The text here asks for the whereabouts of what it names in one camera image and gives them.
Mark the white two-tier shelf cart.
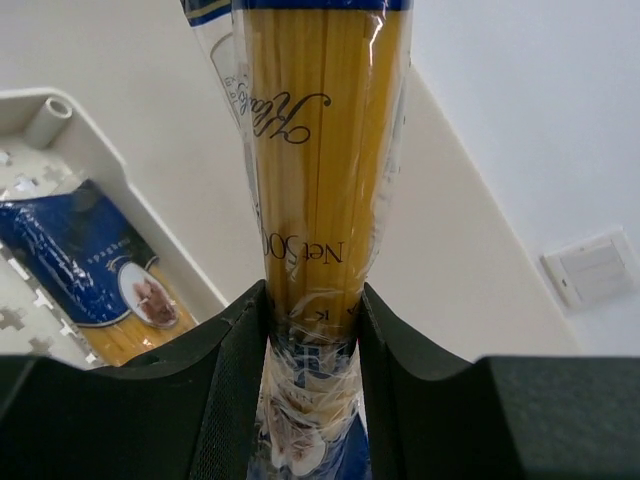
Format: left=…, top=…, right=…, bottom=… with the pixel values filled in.
left=1, top=88, right=226, bottom=369

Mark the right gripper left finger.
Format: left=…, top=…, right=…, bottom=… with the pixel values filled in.
left=1, top=282, right=268, bottom=479

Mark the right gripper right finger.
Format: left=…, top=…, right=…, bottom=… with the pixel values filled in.
left=359, top=288, right=639, bottom=479

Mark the spaghetti bag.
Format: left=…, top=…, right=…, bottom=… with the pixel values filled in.
left=1, top=180, right=197, bottom=366
left=182, top=1, right=413, bottom=479

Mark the white wall switch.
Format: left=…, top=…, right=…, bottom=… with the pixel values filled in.
left=541, top=227, right=639, bottom=312

